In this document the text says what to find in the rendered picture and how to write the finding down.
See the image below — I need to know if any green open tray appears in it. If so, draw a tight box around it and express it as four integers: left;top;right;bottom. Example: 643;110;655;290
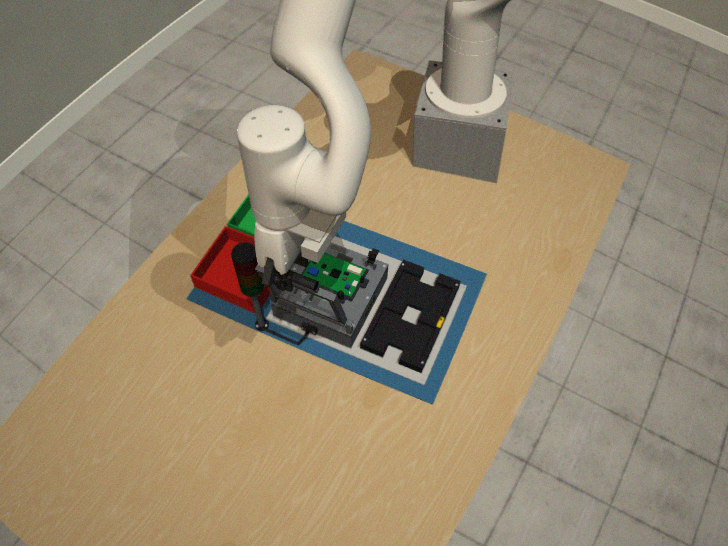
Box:
227;194;256;236

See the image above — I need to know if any green circuit board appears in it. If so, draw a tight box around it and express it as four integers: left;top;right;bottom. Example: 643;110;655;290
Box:
303;253;366;297

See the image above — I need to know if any red bin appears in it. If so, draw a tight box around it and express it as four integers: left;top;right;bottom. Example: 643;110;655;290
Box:
190;226;270;313

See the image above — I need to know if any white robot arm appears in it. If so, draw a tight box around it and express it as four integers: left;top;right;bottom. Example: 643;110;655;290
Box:
237;0;511;263

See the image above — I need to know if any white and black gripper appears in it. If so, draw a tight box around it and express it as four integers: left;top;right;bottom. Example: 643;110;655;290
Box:
254;221;308;292

